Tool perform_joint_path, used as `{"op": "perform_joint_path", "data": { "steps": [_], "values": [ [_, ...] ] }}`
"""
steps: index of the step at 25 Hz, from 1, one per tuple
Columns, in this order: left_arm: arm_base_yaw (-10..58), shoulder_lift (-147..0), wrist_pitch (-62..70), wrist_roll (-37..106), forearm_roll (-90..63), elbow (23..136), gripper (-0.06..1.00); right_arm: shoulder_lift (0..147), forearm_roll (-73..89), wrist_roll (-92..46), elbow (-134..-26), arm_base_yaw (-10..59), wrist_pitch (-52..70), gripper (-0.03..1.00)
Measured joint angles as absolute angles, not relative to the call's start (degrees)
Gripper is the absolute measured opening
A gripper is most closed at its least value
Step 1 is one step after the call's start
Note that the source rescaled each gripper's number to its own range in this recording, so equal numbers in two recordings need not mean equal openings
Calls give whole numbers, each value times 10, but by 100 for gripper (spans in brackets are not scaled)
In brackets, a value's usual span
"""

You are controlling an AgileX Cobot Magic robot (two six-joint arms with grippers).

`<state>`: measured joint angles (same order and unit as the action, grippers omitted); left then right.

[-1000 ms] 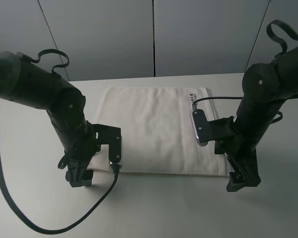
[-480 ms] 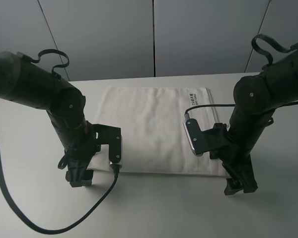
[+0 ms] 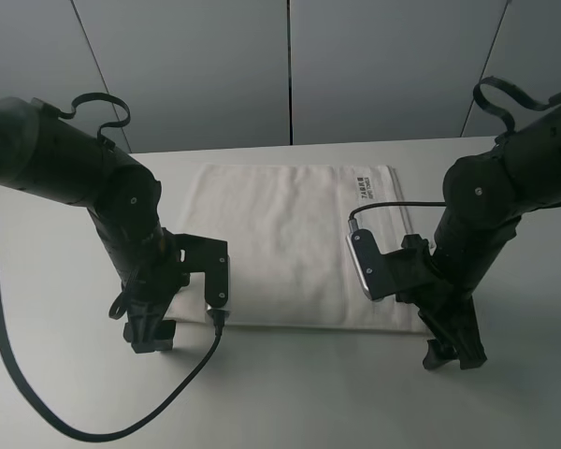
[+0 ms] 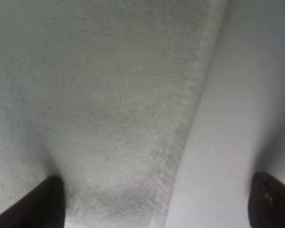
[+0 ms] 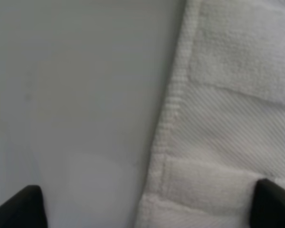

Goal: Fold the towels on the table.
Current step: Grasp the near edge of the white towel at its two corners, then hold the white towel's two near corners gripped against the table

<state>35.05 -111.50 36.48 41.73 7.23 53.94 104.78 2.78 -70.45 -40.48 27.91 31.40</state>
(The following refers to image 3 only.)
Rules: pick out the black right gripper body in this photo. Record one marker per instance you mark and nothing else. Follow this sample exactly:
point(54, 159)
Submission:
point(415, 279)

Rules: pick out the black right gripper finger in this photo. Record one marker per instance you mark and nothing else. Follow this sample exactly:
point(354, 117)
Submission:
point(461, 332)
point(440, 349)

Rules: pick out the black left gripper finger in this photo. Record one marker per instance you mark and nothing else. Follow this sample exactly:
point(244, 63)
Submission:
point(164, 335)
point(139, 330)

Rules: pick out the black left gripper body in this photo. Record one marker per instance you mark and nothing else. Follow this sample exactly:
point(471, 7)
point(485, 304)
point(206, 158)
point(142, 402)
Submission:
point(147, 289)

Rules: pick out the white terry towel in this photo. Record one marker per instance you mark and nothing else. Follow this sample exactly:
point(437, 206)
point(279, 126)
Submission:
point(286, 229)

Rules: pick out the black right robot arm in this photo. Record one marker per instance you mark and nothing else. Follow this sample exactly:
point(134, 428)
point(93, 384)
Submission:
point(485, 197)

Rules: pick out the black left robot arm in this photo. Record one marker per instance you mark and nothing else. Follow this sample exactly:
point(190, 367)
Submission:
point(41, 154)

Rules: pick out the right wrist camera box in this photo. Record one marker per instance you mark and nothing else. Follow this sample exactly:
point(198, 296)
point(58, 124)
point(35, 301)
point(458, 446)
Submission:
point(378, 273)

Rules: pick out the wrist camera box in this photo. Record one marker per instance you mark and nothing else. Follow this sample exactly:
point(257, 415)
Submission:
point(210, 257)
point(378, 273)

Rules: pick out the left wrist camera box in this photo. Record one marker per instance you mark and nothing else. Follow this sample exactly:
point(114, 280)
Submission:
point(210, 257)

